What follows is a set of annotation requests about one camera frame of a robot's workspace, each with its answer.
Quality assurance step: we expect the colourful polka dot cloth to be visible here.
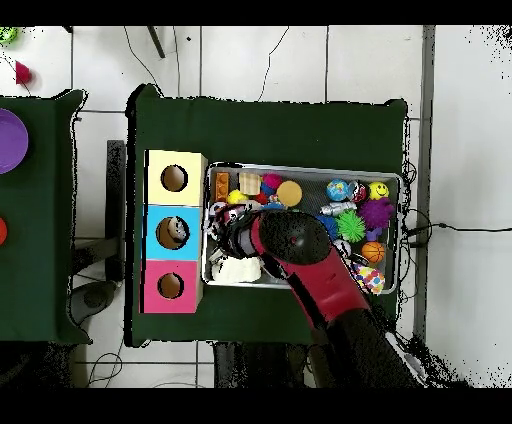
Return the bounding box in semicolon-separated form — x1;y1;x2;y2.
353;263;387;296

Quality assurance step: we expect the purple spiky toy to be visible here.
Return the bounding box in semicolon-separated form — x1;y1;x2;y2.
357;197;396;241

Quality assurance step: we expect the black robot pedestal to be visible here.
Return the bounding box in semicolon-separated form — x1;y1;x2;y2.
213;341;317;389

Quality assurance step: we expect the dark grey rod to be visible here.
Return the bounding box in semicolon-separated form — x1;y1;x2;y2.
146;26;167;60

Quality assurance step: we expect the shallow clear mesh bin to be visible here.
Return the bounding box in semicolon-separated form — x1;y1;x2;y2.
201;161;403;296

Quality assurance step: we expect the cream waffle cloth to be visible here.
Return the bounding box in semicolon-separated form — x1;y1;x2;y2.
211;255;263;284

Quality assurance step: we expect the black power cable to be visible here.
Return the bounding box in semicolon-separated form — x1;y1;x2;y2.
403;221;512;238

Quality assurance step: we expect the yellow smiley ball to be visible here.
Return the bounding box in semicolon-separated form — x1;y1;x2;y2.
368;181;390;201

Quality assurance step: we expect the purple bowl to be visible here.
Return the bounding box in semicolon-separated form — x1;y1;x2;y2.
0;107;30;176

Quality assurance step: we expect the dark green table cloth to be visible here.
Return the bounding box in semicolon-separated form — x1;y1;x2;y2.
123;83;409;348
0;88;93;346

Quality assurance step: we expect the blue globe ball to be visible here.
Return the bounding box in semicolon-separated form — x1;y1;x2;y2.
325;178;350;202

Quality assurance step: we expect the small red floor toy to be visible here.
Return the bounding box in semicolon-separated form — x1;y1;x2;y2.
14;59;33;86

